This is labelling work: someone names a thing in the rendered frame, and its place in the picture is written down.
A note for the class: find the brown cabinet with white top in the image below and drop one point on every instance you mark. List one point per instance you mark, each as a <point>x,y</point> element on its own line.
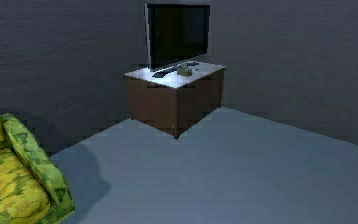
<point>173,101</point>

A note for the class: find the black television set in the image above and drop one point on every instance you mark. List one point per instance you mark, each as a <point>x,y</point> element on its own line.
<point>178,33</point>

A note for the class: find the small tear-off calendar wooden base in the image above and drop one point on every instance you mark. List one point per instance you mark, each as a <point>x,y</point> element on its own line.
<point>184,70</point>

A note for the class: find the green yellow patterned sofa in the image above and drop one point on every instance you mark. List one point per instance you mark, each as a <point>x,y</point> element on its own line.
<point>18,180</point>

